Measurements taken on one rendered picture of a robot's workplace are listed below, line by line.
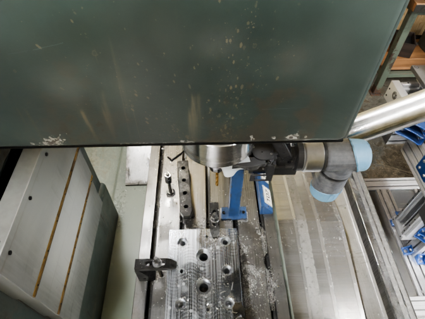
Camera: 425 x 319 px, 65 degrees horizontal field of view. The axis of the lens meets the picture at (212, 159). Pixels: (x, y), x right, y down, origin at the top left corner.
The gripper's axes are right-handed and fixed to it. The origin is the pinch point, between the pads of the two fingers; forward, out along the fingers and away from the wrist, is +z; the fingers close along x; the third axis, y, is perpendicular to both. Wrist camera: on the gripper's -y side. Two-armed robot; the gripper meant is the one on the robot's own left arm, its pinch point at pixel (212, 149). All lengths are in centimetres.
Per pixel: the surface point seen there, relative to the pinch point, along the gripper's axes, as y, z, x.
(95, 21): -36.4, 14.1, -12.5
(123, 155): 86, 45, 70
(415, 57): 118, -194, 212
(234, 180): 32.6, -8.5, 14.8
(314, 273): 72, -42, -1
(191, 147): -7.5, 4.4, -6.0
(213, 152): -8.5, 0.2, -7.9
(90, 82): -28.0, 16.9, -12.5
